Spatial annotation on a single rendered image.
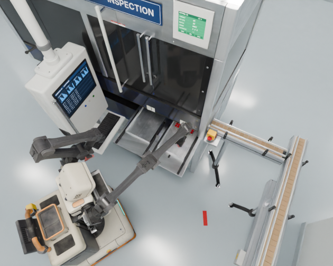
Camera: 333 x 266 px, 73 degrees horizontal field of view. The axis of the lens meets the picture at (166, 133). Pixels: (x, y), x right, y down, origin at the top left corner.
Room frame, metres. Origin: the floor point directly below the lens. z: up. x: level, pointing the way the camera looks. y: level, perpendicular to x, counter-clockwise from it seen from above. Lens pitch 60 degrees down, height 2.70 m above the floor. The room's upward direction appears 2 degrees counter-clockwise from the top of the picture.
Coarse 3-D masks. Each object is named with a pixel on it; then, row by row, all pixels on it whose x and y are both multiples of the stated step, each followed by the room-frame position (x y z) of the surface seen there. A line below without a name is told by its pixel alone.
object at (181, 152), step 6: (174, 126) 1.11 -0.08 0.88; (168, 132) 1.04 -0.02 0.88; (174, 132) 1.04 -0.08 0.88; (162, 138) 0.96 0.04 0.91; (168, 138) 0.98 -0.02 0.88; (186, 138) 0.97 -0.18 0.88; (192, 138) 0.97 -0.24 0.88; (162, 144) 0.92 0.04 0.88; (174, 144) 0.92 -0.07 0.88; (186, 144) 0.92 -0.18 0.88; (168, 150) 0.86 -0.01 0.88; (174, 150) 0.86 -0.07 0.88; (180, 150) 0.85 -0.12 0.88; (186, 150) 0.85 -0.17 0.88; (180, 156) 0.80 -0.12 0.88
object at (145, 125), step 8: (144, 112) 1.27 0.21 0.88; (152, 112) 1.27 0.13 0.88; (136, 120) 1.18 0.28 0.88; (144, 120) 1.18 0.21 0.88; (152, 120) 1.18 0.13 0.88; (160, 120) 1.18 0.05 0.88; (128, 128) 1.10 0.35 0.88; (136, 128) 1.10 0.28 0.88; (144, 128) 1.09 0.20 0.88; (152, 128) 1.09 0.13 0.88; (136, 136) 1.00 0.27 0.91; (144, 136) 1.01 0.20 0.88; (152, 136) 1.01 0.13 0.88
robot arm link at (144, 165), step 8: (144, 160) 0.53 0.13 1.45; (152, 160) 0.54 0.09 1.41; (136, 168) 0.48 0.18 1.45; (144, 168) 0.47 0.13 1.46; (128, 176) 0.45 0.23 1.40; (136, 176) 0.44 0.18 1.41; (120, 184) 0.42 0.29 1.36; (128, 184) 0.41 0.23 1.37; (112, 192) 0.38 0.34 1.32; (120, 192) 0.37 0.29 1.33; (112, 200) 0.34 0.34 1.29
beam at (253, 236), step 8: (272, 184) 0.63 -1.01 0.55; (264, 192) 0.57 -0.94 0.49; (272, 192) 0.55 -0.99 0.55; (264, 200) 0.48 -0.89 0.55; (264, 208) 0.40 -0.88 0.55; (256, 216) 0.35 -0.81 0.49; (264, 216) 0.34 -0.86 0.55; (256, 224) 0.27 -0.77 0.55; (256, 232) 0.21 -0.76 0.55; (248, 240) 0.15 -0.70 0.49; (256, 240) 0.15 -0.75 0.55; (248, 248) 0.09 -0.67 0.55; (248, 256) 0.02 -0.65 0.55; (248, 264) -0.03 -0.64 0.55
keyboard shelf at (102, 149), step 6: (114, 114) 1.32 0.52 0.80; (102, 120) 1.25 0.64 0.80; (120, 120) 1.24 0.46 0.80; (96, 126) 1.18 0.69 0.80; (114, 126) 1.17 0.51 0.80; (120, 126) 1.18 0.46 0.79; (114, 132) 1.10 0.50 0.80; (108, 138) 1.04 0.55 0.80; (102, 144) 0.98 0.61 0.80; (108, 144) 0.98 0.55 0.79; (96, 150) 0.91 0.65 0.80; (102, 150) 0.91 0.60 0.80
